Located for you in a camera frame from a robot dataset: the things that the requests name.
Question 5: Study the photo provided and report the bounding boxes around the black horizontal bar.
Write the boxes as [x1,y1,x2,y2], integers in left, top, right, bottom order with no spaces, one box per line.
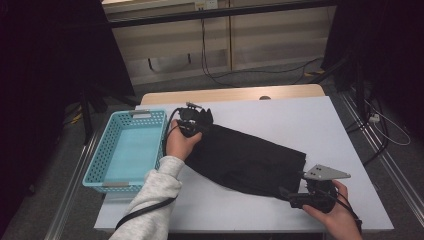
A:
[108,0,338,29]

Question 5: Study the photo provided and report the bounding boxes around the right hand-held gripper black cable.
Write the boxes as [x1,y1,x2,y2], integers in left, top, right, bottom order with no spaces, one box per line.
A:
[332,189,364,234]

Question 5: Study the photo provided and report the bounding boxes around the wooden table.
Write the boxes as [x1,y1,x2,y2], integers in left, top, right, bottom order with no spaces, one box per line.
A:
[139,83,326,106]

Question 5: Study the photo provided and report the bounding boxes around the left hand-held gripper black cable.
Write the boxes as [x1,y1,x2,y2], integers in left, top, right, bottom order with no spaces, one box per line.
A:
[114,107,184,232]

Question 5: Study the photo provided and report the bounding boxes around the black floor cable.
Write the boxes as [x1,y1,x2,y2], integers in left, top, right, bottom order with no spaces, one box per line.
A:
[344,96,392,168]

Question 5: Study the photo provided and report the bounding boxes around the black curtain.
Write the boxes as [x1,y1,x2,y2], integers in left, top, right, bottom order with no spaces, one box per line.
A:
[321,0,424,141]
[0,0,136,218]

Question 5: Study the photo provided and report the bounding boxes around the black pants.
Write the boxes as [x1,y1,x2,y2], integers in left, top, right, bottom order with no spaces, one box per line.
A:
[184,113,308,202]

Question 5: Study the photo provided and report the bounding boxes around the light blue plastic basket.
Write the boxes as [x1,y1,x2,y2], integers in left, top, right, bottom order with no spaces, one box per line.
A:
[82,109,170,194]

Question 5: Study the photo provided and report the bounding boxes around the person's right hand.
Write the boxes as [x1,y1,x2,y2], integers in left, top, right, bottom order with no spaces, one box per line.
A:
[302,179,363,240]

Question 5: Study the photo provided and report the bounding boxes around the person's left hand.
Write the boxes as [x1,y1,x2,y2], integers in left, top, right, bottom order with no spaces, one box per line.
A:
[165,119,203,162]

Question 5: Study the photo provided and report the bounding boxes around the white floor cable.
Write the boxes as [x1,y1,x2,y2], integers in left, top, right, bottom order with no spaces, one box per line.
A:
[364,98,412,147]

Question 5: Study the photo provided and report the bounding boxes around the metal floor rail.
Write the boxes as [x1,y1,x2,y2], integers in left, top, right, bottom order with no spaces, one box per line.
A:
[339,91,424,228]
[43,133,101,240]

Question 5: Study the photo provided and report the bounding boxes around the white wall socket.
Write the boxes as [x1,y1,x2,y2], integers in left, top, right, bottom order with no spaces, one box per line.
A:
[194,0,219,10]

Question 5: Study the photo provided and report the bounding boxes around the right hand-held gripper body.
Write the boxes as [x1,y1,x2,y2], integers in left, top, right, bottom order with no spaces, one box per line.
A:
[301,163,352,214]

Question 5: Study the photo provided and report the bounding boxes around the hand-held gripper black cable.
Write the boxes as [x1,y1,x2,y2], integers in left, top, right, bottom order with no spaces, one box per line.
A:
[332,189,364,234]
[114,107,184,232]

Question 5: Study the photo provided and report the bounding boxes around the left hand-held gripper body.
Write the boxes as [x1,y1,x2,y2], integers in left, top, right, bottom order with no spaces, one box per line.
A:
[176,101,214,138]

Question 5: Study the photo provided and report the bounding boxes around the black stand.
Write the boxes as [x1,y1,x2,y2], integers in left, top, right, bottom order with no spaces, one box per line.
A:
[308,54,368,113]
[79,84,141,147]

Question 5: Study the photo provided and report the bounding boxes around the black wall socket cable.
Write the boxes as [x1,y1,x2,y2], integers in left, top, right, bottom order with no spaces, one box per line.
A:
[199,18,325,89]

